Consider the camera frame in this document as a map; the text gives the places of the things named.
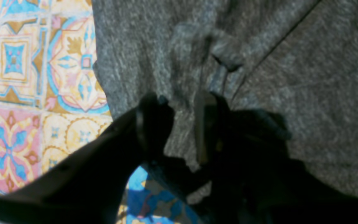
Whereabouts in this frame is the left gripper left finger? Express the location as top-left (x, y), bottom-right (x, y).
top-left (0, 93), bottom-right (174, 224)

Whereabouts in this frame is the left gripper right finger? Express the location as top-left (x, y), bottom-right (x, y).
top-left (195, 92), bottom-right (358, 224)

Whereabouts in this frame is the patterned tile tablecloth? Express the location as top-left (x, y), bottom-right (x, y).
top-left (0, 0), bottom-right (204, 224)

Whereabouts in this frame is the grey t-shirt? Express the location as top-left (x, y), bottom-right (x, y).
top-left (91, 0), bottom-right (358, 197)

